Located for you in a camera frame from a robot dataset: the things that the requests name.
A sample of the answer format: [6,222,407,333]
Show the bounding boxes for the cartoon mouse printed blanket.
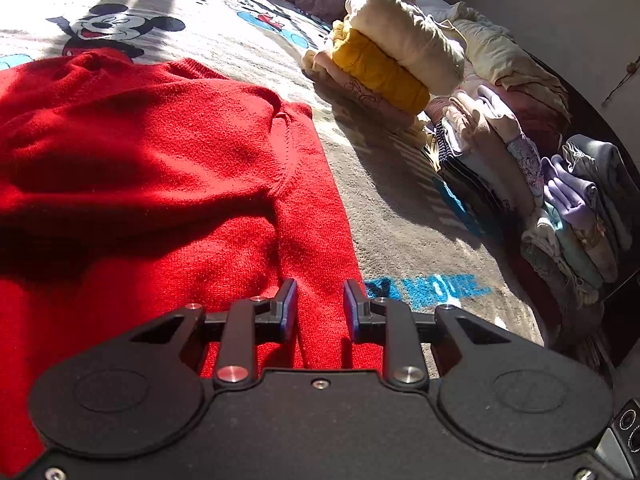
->
[0,0,546,351]

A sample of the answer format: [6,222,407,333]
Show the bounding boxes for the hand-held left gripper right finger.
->
[343,279,511,391]

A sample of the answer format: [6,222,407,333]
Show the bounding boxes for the dark bed headboard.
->
[525,50,640,301]

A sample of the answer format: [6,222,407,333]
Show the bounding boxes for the folded cream garment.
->
[344,0,467,97]

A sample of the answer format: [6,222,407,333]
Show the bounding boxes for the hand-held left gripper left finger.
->
[127,278,300,391]

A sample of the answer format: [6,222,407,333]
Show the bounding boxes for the dried twig wall hanging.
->
[602,55,640,107]

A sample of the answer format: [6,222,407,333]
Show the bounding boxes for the folded pale pink garment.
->
[301,50,426,133]

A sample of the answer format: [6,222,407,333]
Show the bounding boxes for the folded yellow knit garment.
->
[330,21,432,116]

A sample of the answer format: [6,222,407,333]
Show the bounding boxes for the pile of folded clothes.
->
[422,85,636,321]

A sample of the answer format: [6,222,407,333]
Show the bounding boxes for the cream and pink bedding heap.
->
[415,0,571,136]

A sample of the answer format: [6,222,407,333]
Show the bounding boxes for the red knit sweater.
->
[0,49,386,478]

